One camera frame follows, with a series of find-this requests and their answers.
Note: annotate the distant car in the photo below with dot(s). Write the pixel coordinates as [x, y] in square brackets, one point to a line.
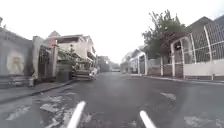
[115, 70]

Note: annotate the distant trees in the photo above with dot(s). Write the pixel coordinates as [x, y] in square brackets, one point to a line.
[104, 64]

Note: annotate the parked vehicle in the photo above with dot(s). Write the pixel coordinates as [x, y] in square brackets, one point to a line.
[85, 73]

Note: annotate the grey asphalt road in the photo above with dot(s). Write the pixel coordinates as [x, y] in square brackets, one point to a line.
[113, 93]

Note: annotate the row of houses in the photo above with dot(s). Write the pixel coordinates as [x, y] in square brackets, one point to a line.
[143, 63]

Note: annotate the beige building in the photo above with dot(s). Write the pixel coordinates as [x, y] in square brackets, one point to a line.
[80, 45]

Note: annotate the small green tree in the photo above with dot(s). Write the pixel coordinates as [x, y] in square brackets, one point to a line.
[68, 58]

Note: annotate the large green tree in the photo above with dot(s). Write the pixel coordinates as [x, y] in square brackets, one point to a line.
[163, 33]

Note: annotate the robot's own part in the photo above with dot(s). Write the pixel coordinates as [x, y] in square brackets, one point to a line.
[76, 115]
[146, 119]

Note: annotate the pale concrete pavement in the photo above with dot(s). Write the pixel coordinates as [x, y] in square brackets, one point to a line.
[173, 79]

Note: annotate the building with white fence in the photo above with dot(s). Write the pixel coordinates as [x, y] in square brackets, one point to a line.
[203, 68]

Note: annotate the grey concrete pavement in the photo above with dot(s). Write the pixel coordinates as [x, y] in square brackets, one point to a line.
[20, 91]

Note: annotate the grey wall with gate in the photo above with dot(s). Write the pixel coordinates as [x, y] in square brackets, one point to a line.
[16, 50]

